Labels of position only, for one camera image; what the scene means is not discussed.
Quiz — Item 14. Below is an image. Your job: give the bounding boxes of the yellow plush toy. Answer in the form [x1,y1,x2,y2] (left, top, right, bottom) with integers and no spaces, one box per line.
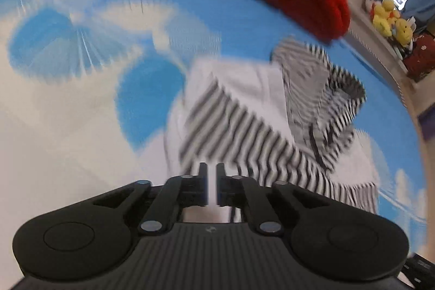
[370,0,397,37]
[391,18,413,48]

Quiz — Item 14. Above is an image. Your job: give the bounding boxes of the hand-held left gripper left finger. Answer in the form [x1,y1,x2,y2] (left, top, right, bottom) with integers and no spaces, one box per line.
[86,163,209,236]

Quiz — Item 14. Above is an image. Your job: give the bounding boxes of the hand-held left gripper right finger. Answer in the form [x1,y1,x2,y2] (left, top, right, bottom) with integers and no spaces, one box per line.
[216,163,344,236]

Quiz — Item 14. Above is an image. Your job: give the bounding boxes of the blue cloud printed blanket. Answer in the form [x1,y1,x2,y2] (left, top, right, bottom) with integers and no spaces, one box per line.
[0,0,429,245]

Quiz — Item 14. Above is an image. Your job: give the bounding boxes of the dark red patterned bag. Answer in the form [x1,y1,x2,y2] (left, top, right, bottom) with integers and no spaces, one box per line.
[403,35,435,83]

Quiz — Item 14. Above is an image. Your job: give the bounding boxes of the purple object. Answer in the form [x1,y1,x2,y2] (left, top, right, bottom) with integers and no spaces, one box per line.
[417,109,435,135]

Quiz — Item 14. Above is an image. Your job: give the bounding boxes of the black white striped small garment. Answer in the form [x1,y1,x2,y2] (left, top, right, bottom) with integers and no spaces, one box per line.
[165,37,380,223]

